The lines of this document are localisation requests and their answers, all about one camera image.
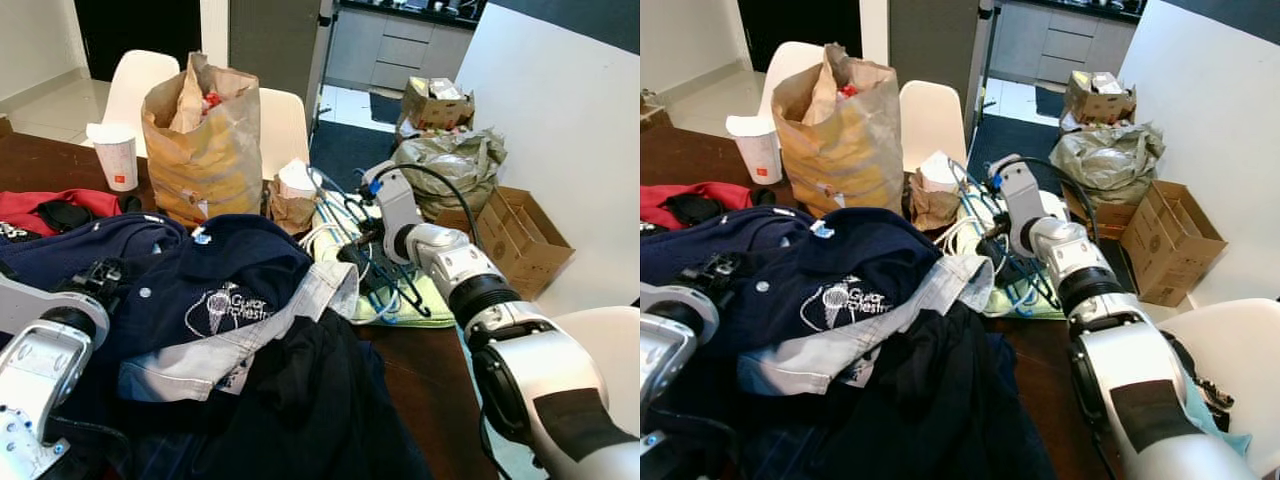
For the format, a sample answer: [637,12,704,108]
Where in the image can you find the green cloth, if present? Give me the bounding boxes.
[945,215,1076,321]
[310,225,459,329]

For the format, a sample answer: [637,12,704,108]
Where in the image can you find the black pouch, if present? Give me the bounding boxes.
[35,198,101,234]
[683,192,746,226]

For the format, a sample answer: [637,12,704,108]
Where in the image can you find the small brown paper bag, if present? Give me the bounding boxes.
[908,150,963,231]
[265,158,323,236]

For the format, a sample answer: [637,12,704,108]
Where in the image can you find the red cloth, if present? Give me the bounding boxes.
[0,188,123,238]
[640,182,766,231]

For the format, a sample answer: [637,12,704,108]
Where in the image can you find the white paper cup red logo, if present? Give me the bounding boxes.
[725,113,784,186]
[87,122,139,193]

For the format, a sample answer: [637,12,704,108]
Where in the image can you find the grey green plastic bag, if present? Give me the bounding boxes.
[1048,122,1166,211]
[393,127,508,221]

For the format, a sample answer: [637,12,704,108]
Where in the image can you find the white plastic chair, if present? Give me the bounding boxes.
[757,40,826,116]
[1160,297,1280,451]
[898,80,966,171]
[258,87,311,181]
[100,50,181,131]

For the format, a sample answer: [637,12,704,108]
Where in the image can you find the open cardboard box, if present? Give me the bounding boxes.
[1075,178,1229,308]
[438,185,576,301]

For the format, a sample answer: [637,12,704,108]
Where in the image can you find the small filled cardboard box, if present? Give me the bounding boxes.
[1060,70,1138,126]
[400,77,476,138]

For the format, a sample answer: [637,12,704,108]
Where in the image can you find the large brown paper bag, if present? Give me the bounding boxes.
[140,52,263,226]
[770,42,901,216]

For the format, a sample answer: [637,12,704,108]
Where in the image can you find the grey kitchen cabinets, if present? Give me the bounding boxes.
[325,5,481,93]
[985,0,1146,86]

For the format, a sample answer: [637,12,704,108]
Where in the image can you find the teal cloth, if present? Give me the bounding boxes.
[1195,370,1253,457]

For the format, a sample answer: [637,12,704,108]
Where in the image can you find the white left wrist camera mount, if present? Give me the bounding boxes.
[0,275,109,336]
[640,282,721,346]

